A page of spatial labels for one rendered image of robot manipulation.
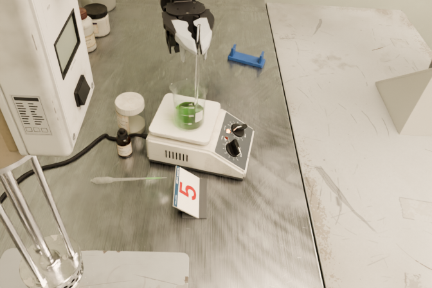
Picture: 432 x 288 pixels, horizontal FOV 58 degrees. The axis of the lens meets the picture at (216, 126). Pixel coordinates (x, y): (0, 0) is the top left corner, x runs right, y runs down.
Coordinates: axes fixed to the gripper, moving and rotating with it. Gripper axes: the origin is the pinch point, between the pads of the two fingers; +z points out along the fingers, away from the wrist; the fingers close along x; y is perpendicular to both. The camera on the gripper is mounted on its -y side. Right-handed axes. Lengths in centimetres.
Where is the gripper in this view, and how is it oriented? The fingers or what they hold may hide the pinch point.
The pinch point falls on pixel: (198, 45)
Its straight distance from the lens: 65.1
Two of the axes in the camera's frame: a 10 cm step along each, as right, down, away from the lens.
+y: -0.6, 7.1, 7.0
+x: -9.7, 1.3, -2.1
